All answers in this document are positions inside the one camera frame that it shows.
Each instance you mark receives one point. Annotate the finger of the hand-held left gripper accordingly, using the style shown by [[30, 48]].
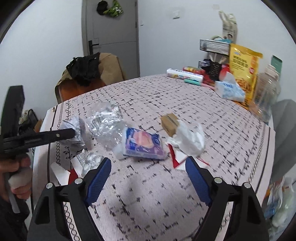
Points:
[[57, 134]]

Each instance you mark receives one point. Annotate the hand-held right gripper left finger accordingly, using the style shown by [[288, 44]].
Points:
[[99, 182]]

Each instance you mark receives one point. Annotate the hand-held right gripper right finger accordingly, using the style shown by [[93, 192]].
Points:
[[196, 183]]

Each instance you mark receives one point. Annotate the grey paper wrapper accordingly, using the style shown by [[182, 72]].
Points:
[[77, 124]]

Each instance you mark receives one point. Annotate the small cardboard box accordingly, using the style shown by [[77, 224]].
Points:
[[170, 122]]

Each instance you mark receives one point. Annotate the person's left hand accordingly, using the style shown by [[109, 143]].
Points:
[[23, 162]]

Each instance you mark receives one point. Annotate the black bag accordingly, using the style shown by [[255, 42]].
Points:
[[31, 120]]

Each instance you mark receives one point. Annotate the red and white paper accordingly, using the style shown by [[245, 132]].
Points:
[[178, 160]]

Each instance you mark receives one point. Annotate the white paper scrap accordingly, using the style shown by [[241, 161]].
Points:
[[59, 172]]

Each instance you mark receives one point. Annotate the white crumpled plastic bag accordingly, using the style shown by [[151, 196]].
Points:
[[189, 139]]

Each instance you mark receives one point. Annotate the large clear plastic bag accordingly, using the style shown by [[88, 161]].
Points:
[[106, 115]]

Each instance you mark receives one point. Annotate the purple tissue packet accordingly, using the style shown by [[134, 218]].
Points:
[[141, 143]]

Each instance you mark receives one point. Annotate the black crumpled garment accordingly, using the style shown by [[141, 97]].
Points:
[[83, 69]]

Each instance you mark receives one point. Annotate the clear plastic bag with waste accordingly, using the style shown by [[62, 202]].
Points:
[[277, 206]]

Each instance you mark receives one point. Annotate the brown chair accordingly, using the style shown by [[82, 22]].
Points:
[[109, 67]]

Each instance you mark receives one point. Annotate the grey door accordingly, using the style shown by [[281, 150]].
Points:
[[115, 58]]

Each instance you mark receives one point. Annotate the pink pen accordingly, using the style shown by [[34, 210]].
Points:
[[208, 86]]

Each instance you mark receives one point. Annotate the blue white tissue pack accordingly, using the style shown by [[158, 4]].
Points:
[[229, 90]]

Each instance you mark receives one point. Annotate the teal pen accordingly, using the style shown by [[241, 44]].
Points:
[[192, 81]]

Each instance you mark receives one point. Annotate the grey upholstered chair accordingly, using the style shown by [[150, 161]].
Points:
[[284, 129]]

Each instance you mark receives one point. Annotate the white long rectangular box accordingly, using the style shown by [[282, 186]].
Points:
[[185, 74]]

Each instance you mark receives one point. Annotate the clear plastic jar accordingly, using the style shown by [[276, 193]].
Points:
[[266, 92]]

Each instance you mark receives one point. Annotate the red box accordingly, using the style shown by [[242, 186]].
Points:
[[192, 69]]

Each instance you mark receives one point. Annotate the red packet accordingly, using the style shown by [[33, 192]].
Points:
[[224, 71]]

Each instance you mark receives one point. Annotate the yellow snack bag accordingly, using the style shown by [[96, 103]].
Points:
[[245, 67]]

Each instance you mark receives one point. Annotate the black hanging cloth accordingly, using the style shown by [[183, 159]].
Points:
[[102, 7]]

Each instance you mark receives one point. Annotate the green hanging cloth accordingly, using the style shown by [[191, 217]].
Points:
[[114, 10]]

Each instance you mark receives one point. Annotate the grey striped box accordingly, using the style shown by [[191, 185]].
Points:
[[215, 45]]

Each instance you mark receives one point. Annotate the green box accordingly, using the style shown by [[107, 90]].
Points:
[[276, 63]]

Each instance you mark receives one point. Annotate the beige tote bag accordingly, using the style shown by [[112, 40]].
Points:
[[229, 30]]

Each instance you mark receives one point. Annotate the white light switch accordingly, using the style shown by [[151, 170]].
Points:
[[176, 14]]

